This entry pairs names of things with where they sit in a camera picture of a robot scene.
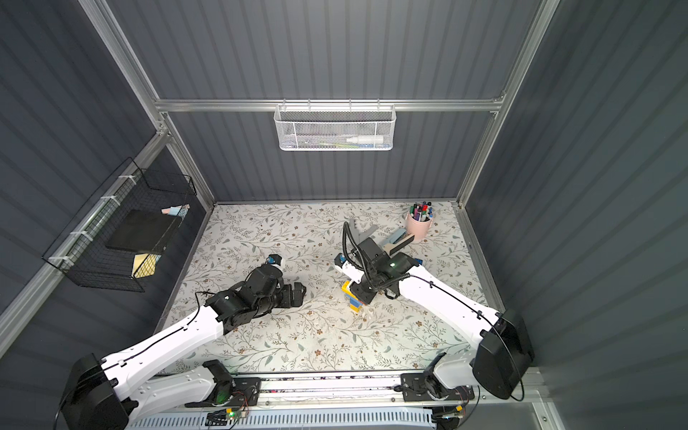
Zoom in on yellow long lego brick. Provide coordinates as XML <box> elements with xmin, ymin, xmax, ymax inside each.
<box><xmin>341</xmin><ymin>281</ymin><xmax>356</xmax><ymax>299</ymax></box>

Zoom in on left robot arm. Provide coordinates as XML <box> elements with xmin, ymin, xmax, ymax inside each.
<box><xmin>56</xmin><ymin>256</ymin><xmax>306</xmax><ymax>429</ymax></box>

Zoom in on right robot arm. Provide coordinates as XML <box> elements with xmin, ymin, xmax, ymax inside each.
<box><xmin>334</xmin><ymin>238</ymin><xmax>535</xmax><ymax>400</ymax></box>

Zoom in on pink pen cup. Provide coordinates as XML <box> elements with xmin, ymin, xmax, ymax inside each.
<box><xmin>406</xmin><ymin>201</ymin><xmax>434</xmax><ymax>243</ymax></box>

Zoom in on floral table mat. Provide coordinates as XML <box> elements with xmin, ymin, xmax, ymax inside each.
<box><xmin>165</xmin><ymin>202</ymin><xmax>468</xmax><ymax>374</ymax></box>

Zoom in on pastel sticky note pad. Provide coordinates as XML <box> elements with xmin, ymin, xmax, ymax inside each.
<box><xmin>161</xmin><ymin>204</ymin><xmax>190</xmax><ymax>218</ymax></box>

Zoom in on yellow sticky notes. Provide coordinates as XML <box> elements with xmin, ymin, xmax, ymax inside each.
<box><xmin>132</xmin><ymin>254</ymin><xmax>161</xmax><ymax>279</ymax></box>

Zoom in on white marker bottle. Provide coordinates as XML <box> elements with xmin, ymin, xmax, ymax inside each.
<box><xmin>347</xmin><ymin>135</ymin><xmax>384</xmax><ymax>146</ymax></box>

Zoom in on black notebook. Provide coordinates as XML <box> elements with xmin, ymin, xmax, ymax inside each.
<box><xmin>106</xmin><ymin>210</ymin><xmax>183</xmax><ymax>254</ymax></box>

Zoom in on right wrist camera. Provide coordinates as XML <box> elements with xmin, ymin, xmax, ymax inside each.
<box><xmin>334</xmin><ymin>254</ymin><xmax>364</xmax><ymax>283</ymax></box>

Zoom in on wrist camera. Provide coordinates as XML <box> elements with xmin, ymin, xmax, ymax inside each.
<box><xmin>334</xmin><ymin>254</ymin><xmax>364</xmax><ymax>283</ymax></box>
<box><xmin>266</xmin><ymin>254</ymin><xmax>282</xmax><ymax>266</ymax></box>

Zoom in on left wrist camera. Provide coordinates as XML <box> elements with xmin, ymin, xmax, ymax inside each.
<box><xmin>266</xmin><ymin>254</ymin><xmax>282</xmax><ymax>266</ymax></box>

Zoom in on grey V-shaped bracket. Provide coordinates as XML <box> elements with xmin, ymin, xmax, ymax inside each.
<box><xmin>348</xmin><ymin>218</ymin><xmax>378</xmax><ymax>243</ymax></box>

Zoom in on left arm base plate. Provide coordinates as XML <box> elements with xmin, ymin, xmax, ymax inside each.
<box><xmin>185</xmin><ymin>377</ymin><xmax>262</xmax><ymax>408</ymax></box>

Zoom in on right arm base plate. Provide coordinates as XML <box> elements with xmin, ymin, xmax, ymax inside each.
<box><xmin>396</xmin><ymin>373</ymin><xmax>476</xmax><ymax>403</ymax></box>

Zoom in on black wire basket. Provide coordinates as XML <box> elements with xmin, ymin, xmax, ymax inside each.
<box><xmin>43</xmin><ymin>163</ymin><xmax>196</xmax><ymax>293</ymax></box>

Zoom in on white wire mesh basket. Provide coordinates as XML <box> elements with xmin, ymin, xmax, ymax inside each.
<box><xmin>273</xmin><ymin>102</ymin><xmax>397</xmax><ymax>152</ymax></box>

